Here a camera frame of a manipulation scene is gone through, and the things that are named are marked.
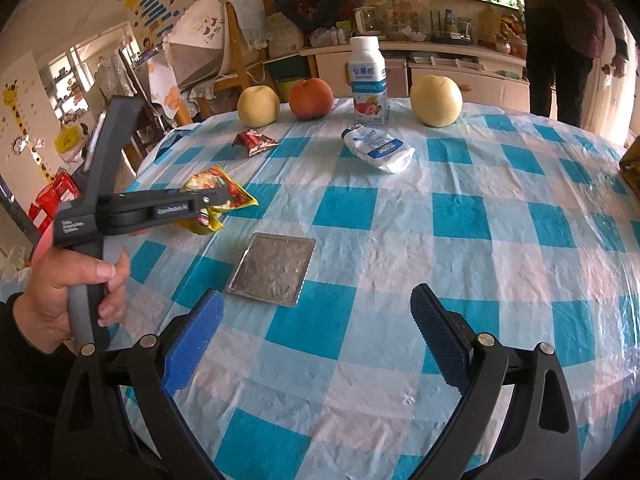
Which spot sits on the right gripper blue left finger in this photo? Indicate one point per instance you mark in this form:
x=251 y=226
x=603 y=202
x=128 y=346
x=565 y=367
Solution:
x=189 y=337

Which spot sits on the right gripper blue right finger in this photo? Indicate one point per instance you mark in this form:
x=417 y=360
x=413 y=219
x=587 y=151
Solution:
x=446 y=335

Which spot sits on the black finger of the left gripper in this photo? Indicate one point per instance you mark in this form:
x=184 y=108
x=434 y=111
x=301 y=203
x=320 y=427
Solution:
x=211 y=198

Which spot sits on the yellow snack wrapper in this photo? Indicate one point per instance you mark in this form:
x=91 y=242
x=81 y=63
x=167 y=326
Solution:
x=208 y=220

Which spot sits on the small dark red wrapper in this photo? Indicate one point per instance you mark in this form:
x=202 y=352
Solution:
x=254 y=142

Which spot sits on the crushed white yogurt bottle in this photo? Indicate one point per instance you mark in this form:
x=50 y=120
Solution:
x=378 y=148

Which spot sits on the pink trash bucket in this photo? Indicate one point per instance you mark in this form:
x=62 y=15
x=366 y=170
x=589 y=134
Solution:
x=45 y=243

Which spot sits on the person's left hand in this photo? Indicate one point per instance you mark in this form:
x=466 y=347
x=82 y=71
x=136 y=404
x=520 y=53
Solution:
x=41 y=312

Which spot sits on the red gift boxes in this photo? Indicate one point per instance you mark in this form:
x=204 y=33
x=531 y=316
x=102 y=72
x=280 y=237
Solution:
x=43 y=210

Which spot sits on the dark wooden chair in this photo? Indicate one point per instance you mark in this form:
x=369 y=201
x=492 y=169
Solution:
x=117 y=81

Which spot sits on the yellow pear left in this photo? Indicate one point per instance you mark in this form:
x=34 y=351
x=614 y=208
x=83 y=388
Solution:
x=258 y=106

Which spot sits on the yellow pear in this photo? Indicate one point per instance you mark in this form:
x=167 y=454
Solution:
x=435 y=100
x=258 y=106

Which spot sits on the blue checkered tablecloth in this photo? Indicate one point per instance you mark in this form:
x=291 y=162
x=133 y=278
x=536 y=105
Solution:
x=521 y=224

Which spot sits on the green waste bin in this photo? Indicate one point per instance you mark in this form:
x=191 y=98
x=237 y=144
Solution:
x=286 y=85

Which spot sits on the red apple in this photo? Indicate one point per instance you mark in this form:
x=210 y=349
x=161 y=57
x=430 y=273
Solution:
x=311 y=99

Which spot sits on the white yogurt drink bottle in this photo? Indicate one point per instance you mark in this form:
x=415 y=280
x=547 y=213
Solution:
x=367 y=78

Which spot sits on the dark flower bouquet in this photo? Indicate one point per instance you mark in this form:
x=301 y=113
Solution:
x=309 y=15

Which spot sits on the yellow pear right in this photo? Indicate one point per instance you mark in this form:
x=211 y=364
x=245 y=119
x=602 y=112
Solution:
x=435 y=100

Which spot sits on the electric kettle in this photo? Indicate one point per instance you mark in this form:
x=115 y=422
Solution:
x=367 y=21

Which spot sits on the brown bag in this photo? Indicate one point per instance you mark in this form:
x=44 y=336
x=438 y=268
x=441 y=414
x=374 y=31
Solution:
x=630 y=165

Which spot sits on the white tv cabinet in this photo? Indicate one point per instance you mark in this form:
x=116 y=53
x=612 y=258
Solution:
x=484 y=76

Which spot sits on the person in dark vest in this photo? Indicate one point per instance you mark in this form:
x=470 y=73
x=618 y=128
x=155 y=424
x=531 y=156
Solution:
x=563 y=38

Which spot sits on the giraffe height wall sticker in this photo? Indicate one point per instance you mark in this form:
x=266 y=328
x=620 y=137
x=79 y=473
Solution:
x=24 y=142

